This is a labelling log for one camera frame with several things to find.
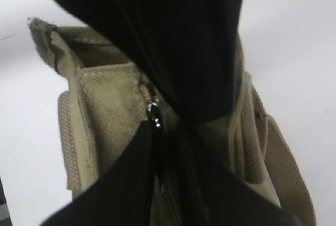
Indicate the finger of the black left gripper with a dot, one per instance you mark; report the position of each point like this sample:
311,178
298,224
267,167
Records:
123,195

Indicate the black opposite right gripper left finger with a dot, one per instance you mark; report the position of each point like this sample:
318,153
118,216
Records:
187,48

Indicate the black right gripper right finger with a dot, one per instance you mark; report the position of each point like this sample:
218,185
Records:
231,189

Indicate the silver zipper pull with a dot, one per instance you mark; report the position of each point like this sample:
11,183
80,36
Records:
154,114

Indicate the yellow canvas bag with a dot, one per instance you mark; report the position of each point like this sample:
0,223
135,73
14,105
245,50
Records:
106,101

